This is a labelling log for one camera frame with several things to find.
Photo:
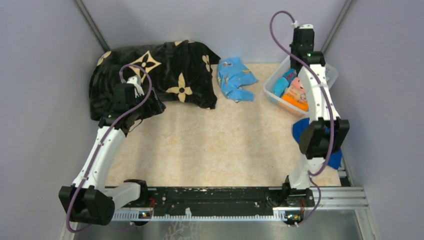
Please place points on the white plastic basket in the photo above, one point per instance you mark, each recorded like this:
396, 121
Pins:
267, 88

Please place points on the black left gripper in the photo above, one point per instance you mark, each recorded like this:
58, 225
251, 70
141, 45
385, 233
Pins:
156, 106

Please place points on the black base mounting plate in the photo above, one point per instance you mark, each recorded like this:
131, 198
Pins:
221, 201

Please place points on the orange bear rolled towel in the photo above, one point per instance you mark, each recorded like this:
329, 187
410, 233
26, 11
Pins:
296, 98

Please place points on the dark blue towel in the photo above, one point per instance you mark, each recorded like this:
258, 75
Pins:
300, 126

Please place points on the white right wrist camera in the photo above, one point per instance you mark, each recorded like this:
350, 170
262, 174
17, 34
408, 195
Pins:
297, 25

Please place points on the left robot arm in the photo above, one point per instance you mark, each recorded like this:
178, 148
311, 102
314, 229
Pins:
87, 200

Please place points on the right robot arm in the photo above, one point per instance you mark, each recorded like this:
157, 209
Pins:
326, 130

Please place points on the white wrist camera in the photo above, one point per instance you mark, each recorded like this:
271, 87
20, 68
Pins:
297, 25
136, 81

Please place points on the aluminium frame rail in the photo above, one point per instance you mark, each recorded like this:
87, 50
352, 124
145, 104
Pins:
326, 198

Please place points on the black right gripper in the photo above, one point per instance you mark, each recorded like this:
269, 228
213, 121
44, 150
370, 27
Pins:
291, 49

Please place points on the pink panda rolled towel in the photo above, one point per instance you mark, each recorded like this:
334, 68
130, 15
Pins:
297, 85

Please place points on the light blue patterned cloth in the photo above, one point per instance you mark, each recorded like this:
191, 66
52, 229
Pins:
232, 75

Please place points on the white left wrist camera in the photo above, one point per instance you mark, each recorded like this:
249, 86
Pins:
136, 81

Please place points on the striped rolled towel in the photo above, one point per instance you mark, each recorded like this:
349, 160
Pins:
290, 75

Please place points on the black blanket with beige flowers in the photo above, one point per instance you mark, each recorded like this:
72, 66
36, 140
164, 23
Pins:
179, 71

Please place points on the bright blue terry towel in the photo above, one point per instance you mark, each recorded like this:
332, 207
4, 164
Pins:
280, 86

